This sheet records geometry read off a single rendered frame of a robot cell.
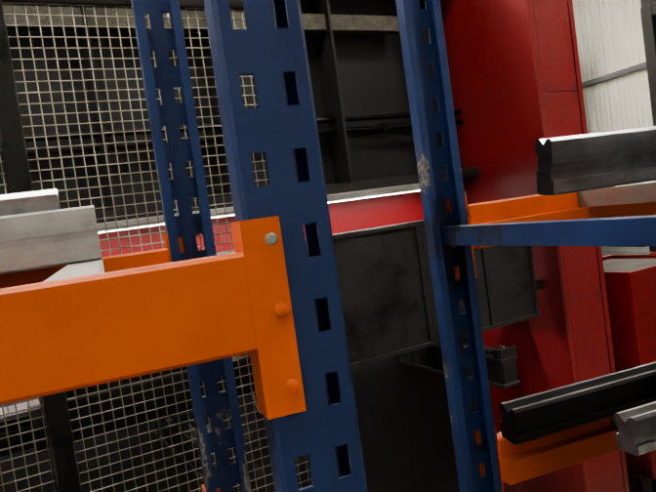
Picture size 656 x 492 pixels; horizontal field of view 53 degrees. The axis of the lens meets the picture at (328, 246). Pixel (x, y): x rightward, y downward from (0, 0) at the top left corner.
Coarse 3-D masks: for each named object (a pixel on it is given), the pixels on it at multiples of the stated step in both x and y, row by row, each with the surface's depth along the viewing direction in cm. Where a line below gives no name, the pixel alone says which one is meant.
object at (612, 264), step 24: (624, 264) 306; (648, 264) 296; (624, 288) 272; (648, 288) 274; (624, 312) 274; (648, 312) 274; (624, 336) 275; (648, 336) 274; (624, 360) 277; (648, 360) 273; (648, 456) 274; (648, 480) 279
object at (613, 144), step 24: (552, 144) 76; (576, 144) 78; (600, 144) 79; (624, 144) 80; (648, 144) 81; (552, 168) 77; (576, 168) 79; (600, 168) 80; (624, 168) 81; (648, 168) 82; (552, 192) 78
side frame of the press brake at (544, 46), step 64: (448, 0) 281; (512, 0) 250; (448, 64) 287; (512, 64) 255; (576, 64) 256; (512, 128) 259; (576, 128) 256; (512, 192) 264; (576, 256) 254; (576, 320) 253
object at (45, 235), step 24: (24, 192) 78; (48, 192) 76; (0, 216) 75; (24, 216) 70; (48, 216) 70; (72, 216) 71; (0, 240) 69; (24, 240) 70; (48, 240) 71; (72, 240) 71; (96, 240) 72; (0, 264) 69; (24, 264) 70; (48, 264) 70
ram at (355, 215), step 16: (416, 192) 287; (336, 208) 267; (352, 208) 271; (368, 208) 275; (384, 208) 278; (400, 208) 282; (416, 208) 286; (224, 224) 244; (336, 224) 267; (352, 224) 271; (368, 224) 274; (384, 224) 278; (400, 224) 282; (112, 240) 224; (128, 240) 227; (144, 240) 230; (160, 240) 232; (224, 240) 244
